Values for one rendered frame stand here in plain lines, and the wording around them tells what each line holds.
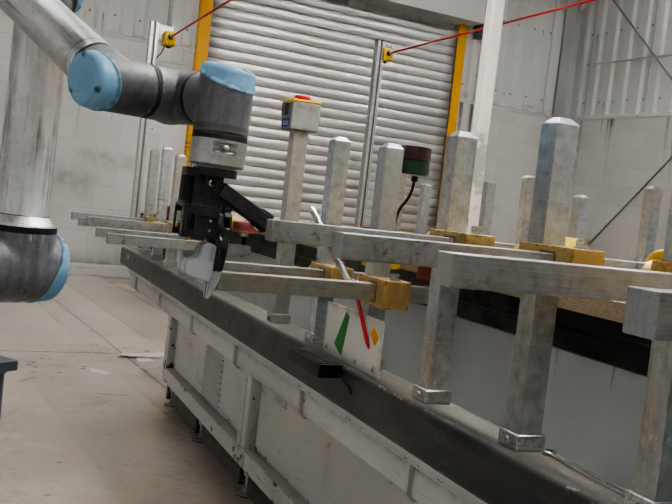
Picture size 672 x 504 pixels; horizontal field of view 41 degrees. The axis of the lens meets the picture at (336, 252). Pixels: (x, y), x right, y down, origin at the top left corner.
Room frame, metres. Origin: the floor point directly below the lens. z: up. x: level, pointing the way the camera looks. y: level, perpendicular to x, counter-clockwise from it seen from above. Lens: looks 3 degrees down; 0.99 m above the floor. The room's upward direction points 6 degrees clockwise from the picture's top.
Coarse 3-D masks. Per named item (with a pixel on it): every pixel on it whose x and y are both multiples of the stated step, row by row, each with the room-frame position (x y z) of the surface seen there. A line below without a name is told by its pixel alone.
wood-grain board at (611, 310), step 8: (232, 216) 3.47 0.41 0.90; (240, 216) 3.61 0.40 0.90; (264, 232) 2.74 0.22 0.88; (416, 272) 1.81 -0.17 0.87; (520, 296) 1.47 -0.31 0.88; (560, 304) 1.37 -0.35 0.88; (568, 304) 1.35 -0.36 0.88; (576, 304) 1.33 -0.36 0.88; (584, 304) 1.31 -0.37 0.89; (592, 304) 1.30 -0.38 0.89; (600, 304) 1.28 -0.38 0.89; (608, 304) 1.27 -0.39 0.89; (616, 304) 1.25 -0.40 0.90; (624, 304) 1.24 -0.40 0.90; (584, 312) 1.31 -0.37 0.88; (592, 312) 1.30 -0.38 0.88; (600, 312) 1.28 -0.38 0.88; (608, 312) 1.26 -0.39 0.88; (616, 312) 1.25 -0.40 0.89; (616, 320) 1.25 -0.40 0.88
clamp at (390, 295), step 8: (360, 280) 1.64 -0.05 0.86; (368, 280) 1.61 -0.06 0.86; (376, 280) 1.58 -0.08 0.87; (384, 280) 1.55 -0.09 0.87; (376, 288) 1.57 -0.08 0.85; (384, 288) 1.55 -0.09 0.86; (392, 288) 1.55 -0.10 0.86; (400, 288) 1.56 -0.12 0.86; (408, 288) 1.56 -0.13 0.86; (376, 296) 1.57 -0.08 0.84; (384, 296) 1.54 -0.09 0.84; (392, 296) 1.55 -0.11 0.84; (400, 296) 1.56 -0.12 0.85; (408, 296) 1.56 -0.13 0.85; (376, 304) 1.57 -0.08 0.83; (384, 304) 1.54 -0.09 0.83; (392, 304) 1.55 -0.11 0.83; (400, 304) 1.56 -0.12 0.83
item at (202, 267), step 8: (208, 248) 1.45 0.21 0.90; (200, 256) 1.45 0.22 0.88; (208, 256) 1.45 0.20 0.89; (192, 264) 1.44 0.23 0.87; (200, 264) 1.45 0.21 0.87; (208, 264) 1.45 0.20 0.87; (192, 272) 1.44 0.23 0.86; (200, 272) 1.45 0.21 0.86; (208, 272) 1.45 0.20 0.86; (216, 272) 1.45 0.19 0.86; (208, 280) 1.45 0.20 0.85; (216, 280) 1.46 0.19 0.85; (208, 288) 1.46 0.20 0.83; (208, 296) 1.47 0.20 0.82
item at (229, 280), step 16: (224, 272) 1.47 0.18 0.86; (240, 272) 1.50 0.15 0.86; (224, 288) 1.47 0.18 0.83; (240, 288) 1.48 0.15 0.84; (256, 288) 1.49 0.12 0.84; (272, 288) 1.50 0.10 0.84; (288, 288) 1.51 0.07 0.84; (304, 288) 1.52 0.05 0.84; (320, 288) 1.54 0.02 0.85; (336, 288) 1.55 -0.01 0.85; (352, 288) 1.56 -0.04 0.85; (368, 288) 1.57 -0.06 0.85; (416, 288) 1.61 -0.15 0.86
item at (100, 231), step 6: (96, 228) 2.86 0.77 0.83; (102, 228) 2.86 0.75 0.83; (108, 228) 2.87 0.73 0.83; (96, 234) 2.85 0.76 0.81; (102, 234) 2.86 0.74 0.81; (126, 234) 2.89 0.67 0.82; (132, 234) 2.90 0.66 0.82; (138, 234) 2.90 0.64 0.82; (144, 234) 2.91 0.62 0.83; (150, 234) 2.92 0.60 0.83; (156, 234) 2.92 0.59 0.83; (162, 234) 2.93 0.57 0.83; (168, 234) 2.94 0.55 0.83; (174, 234) 2.95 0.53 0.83
